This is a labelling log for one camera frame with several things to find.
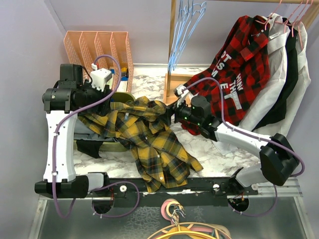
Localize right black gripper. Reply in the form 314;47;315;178
157;97;201;126

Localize yellow plaid shirt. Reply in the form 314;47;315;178
78;97;203;193

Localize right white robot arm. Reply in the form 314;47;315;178
162;96;299;195

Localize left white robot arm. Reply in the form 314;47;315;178
34;64;113;199

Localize black shirt in bin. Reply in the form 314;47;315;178
76;139;103;159

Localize red black plaid shirt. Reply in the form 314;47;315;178
184;15;270;126

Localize black hanging shirt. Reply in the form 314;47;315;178
253;25;298;135

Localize white hanging shirt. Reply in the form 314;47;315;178
219;20;312;155

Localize small boxes in organizer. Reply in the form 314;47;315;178
109;67;129;92

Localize green plastic laundry bin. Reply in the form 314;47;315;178
74;92;137;153

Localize pile of coloured hangers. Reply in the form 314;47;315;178
149;199;231;239

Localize wooden clothes rack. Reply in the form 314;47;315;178
163;0;319;104

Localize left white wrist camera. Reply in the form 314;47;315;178
90;63;113;91

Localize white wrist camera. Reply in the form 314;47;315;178
90;63;113;91
173;84;189;108

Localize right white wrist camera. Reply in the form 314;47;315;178
173;84;189;108

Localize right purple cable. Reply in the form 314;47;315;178
181;77;306;216

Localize purple cable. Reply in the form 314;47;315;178
51;54;141;219
181;77;306;216

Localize black mounting rail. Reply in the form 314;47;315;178
87;177;258;208

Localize blue wire hangers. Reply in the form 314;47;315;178
167;0;207;74

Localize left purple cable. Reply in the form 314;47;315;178
51;54;141;219

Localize pink wire hangers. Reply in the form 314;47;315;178
254;0;315;50

